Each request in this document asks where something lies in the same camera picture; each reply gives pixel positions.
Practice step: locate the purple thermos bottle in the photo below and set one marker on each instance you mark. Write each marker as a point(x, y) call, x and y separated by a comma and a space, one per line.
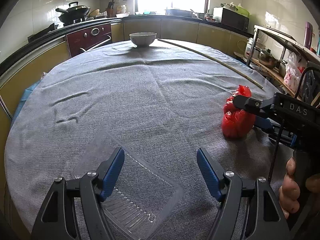
point(308, 35)

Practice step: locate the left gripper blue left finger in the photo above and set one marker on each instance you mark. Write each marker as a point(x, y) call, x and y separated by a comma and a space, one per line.
point(108, 173)

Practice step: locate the metal storage rack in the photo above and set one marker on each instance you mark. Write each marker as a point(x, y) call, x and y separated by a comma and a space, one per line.
point(287, 44)

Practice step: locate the gas stove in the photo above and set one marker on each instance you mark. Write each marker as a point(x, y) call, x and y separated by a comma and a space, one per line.
point(52, 30)

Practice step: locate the red plastic bag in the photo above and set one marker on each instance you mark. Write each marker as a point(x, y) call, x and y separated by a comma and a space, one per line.
point(237, 123)

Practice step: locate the white ceramic bowl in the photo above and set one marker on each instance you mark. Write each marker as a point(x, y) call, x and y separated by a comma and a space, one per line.
point(143, 39)

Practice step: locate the knife block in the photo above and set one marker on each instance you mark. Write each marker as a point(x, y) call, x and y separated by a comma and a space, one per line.
point(110, 8)

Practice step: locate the dark red built-in oven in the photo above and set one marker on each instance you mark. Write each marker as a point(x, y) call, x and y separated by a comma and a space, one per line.
point(86, 39)

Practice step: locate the stainless steel pot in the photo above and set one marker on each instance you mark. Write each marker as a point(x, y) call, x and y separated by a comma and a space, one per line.
point(266, 58)

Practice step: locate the blue under cloth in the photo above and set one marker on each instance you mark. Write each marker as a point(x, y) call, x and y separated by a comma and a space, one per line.
point(27, 92)

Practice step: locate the person's right hand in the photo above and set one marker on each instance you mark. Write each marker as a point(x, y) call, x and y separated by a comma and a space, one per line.
point(290, 191)

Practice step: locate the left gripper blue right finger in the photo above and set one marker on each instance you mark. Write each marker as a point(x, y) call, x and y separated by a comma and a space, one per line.
point(212, 173)

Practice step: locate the black microwave oven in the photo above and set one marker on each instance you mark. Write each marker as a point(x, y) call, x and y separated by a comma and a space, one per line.
point(230, 18)

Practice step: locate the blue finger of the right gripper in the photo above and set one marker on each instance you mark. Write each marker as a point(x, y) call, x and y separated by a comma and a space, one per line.
point(263, 124)
point(254, 106)

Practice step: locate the grey tablecloth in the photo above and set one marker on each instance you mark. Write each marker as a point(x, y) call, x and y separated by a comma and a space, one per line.
point(162, 102)

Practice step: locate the pink white plastic bag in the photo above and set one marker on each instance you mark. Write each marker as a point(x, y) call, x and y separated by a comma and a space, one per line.
point(294, 68)

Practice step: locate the black wok with lid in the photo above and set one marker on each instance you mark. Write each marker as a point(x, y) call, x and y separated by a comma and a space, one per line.
point(74, 14)

